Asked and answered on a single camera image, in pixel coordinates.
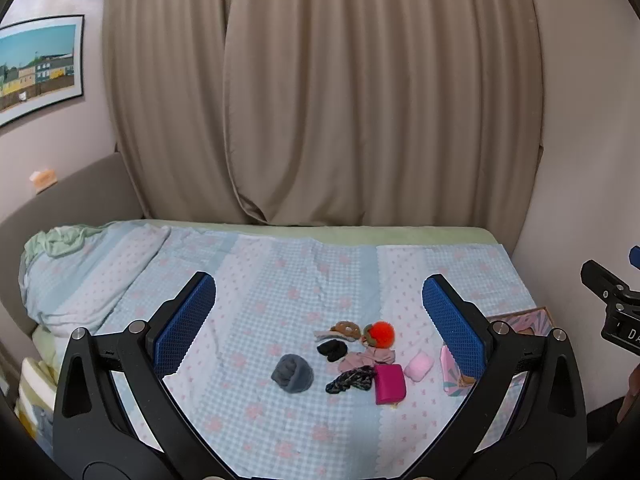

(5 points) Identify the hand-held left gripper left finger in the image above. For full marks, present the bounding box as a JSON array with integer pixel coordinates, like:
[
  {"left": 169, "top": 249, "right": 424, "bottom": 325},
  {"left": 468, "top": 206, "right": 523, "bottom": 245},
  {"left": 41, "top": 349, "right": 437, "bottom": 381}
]
[{"left": 52, "top": 271, "right": 236, "bottom": 480}]

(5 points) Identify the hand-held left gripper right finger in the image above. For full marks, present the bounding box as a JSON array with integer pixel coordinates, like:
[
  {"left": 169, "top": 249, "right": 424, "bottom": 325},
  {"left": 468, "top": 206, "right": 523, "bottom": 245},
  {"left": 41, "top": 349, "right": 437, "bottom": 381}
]
[{"left": 400, "top": 273, "right": 587, "bottom": 480}]

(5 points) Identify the pink fluffy scrunchie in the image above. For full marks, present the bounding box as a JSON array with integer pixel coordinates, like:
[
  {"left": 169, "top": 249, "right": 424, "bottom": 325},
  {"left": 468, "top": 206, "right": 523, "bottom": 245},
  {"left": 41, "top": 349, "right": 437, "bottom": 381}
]
[{"left": 403, "top": 351, "right": 434, "bottom": 381}]

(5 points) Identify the patterned cardboard box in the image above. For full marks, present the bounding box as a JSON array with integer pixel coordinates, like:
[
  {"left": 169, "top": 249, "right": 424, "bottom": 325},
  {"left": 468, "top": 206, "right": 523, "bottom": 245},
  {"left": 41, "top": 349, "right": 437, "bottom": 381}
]
[{"left": 487, "top": 306, "right": 555, "bottom": 336}]

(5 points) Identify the magenta pouch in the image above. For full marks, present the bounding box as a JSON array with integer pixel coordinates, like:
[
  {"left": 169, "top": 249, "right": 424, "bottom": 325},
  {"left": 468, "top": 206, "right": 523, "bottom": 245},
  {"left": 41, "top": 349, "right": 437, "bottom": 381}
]
[{"left": 373, "top": 363, "right": 405, "bottom": 406}]

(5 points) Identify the pink cloth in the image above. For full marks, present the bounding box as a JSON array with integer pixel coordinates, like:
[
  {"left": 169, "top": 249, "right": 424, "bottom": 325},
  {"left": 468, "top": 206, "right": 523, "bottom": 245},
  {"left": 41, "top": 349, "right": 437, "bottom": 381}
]
[{"left": 337, "top": 347, "right": 396, "bottom": 374}]

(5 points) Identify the black patterned cloth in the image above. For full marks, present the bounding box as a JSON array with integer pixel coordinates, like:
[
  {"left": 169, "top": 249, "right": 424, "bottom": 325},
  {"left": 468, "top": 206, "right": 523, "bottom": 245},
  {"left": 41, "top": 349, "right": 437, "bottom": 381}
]
[{"left": 325, "top": 365, "right": 376, "bottom": 395}]

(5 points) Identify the grey knit beanie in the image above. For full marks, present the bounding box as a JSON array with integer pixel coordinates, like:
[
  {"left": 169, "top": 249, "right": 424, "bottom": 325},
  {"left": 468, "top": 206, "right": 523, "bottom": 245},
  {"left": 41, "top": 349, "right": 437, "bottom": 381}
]
[{"left": 271, "top": 353, "right": 315, "bottom": 394}]

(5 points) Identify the black sock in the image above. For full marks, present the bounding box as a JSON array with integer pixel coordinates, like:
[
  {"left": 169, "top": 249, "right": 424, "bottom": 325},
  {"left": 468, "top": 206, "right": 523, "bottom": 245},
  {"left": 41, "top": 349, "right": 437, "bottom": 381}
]
[{"left": 315, "top": 338, "right": 349, "bottom": 364}]

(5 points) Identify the person's right hand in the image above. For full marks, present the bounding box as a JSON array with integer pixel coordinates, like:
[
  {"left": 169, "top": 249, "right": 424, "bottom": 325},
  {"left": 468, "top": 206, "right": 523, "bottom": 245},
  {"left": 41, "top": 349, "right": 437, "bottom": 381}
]
[{"left": 616, "top": 363, "right": 640, "bottom": 424}]

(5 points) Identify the pink teal patterned pouch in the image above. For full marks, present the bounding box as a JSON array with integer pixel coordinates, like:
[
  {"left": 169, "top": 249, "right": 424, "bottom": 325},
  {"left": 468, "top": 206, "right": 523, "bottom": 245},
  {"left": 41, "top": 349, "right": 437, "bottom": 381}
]
[{"left": 439, "top": 343, "right": 475, "bottom": 398}]

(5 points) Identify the checked pillow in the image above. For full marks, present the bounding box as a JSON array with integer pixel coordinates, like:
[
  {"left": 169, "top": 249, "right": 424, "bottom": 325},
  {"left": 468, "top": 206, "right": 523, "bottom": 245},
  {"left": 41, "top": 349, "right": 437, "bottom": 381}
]
[{"left": 19, "top": 220, "right": 172, "bottom": 332}]

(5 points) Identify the light green bedsheet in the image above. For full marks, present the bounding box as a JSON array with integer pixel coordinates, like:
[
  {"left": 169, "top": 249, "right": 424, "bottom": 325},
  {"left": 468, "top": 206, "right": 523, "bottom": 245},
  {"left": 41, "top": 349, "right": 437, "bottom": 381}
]
[{"left": 31, "top": 218, "right": 507, "bottom": 363}]

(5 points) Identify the light green cloth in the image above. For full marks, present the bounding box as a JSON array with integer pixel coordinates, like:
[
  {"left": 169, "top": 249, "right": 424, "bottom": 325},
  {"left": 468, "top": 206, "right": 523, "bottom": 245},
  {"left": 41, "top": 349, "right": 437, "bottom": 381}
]
[{"left": 23, "top": 225, "right": 109, "bottom": 259}]

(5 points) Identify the folded yellow white bedding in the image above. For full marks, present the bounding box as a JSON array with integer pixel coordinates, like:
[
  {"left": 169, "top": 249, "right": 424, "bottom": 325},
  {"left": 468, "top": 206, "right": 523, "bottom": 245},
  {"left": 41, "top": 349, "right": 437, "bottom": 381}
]
[{"left": 14, "top": 356, "right": 57, "bottom": 437}]

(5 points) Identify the grey bed headboard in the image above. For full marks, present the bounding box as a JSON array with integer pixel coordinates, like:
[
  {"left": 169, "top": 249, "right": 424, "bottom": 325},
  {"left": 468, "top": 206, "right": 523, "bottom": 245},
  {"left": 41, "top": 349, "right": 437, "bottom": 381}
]
[{"left": 0, "top": 152, "right": 147, "bottom": 352}]

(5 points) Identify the small orange tissue box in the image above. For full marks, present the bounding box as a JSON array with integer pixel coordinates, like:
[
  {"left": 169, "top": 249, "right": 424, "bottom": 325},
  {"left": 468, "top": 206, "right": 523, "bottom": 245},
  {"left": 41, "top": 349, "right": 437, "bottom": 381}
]
[{"left": 28, "top": 170, "right": 59, "bottom": 195}]

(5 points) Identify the beige curtain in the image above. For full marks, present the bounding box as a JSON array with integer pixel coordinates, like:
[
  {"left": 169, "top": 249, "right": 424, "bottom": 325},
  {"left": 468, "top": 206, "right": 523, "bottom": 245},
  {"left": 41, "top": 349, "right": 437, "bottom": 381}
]
[
  {"left": 222, "top": 0, "right": 544, "bottom": 227},
  {"left": 102, "top": 0, "right": 271, "bottom": 224}
]

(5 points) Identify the brown hair tie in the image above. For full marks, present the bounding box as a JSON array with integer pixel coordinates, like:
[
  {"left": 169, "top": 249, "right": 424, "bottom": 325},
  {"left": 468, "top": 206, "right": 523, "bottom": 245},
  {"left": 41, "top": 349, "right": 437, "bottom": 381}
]
[{"left": 314, "top": 320, "right": 362, "bottom": 344}]

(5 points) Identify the framed wall picture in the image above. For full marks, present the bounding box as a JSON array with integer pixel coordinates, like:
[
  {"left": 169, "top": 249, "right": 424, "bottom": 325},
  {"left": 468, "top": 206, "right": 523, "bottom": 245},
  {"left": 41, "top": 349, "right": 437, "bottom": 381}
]
[{"left": 0, "top": 14, "right": 85, "bottom": 129}]

